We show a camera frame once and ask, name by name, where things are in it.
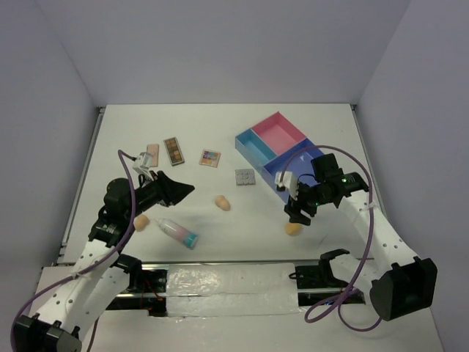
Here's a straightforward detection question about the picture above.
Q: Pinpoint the brown eyeshadow palette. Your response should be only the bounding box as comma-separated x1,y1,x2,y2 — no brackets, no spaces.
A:
163,137,185,166

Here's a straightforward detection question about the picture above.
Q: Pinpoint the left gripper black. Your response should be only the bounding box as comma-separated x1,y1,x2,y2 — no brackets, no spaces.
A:
125,170,194,221

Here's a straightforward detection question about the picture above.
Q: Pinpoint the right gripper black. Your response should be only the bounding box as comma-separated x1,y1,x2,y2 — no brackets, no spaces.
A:
284,180,332,227

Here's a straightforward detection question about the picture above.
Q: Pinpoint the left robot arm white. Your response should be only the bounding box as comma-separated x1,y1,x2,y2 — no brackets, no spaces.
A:
11,171,195,351

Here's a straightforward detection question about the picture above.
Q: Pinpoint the white taped cover sheet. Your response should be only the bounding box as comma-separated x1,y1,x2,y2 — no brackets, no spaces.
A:
166,263,299,318

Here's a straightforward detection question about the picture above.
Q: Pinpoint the pink rectangular makeup palette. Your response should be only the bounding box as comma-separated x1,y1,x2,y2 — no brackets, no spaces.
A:
147,144,159,167

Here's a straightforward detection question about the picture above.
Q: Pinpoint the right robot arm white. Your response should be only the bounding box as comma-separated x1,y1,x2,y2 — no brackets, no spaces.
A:
275,154,437,321

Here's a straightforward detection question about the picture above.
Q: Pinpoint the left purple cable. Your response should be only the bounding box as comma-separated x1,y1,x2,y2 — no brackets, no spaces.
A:
10,149,147,352

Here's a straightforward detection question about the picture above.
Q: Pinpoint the colourful glitter eyeshadow palette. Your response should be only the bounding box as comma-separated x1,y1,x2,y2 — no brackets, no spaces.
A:
199,149,221,168

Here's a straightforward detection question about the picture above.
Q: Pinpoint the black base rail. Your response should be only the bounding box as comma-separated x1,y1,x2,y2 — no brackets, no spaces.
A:
106,258,367,318

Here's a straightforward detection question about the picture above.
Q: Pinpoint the clear silver pan palette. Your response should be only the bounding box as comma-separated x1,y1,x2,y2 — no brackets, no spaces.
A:
235,169,256,186

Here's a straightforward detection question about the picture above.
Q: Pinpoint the three-compartment organizer tray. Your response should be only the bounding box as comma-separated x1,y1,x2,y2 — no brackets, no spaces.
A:
234,111,323,204

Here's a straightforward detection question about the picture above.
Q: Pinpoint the beige makeup sponge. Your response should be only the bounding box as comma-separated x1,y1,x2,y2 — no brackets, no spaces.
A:
215,195,231,211
133,214,150,232
284,223,303,236

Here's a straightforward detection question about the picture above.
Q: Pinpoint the pink teal spray bottle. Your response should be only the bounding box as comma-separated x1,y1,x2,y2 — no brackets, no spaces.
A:
155,219,199,249

